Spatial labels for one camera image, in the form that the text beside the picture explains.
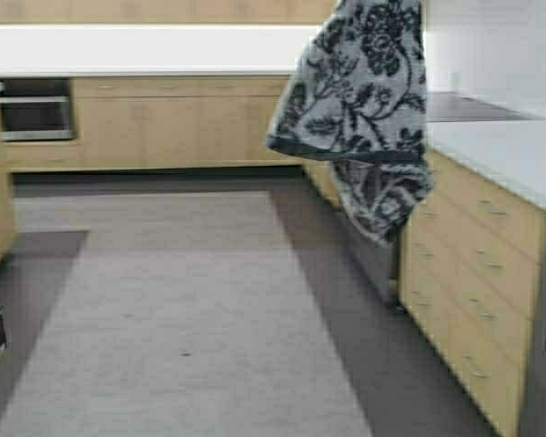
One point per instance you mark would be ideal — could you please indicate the long wood back cabinet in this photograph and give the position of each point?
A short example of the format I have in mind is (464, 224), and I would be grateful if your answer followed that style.
(161, 122)

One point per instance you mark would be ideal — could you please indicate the wood drawer cabinet right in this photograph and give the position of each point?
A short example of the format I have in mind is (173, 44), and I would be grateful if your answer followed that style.
(467, 269)

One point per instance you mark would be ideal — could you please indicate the grey black floral cloth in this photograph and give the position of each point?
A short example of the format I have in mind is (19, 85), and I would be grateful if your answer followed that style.
(357, 101)

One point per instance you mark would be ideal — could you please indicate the built-in stainless oven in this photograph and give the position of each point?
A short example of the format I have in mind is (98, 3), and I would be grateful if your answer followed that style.
(36, 109)

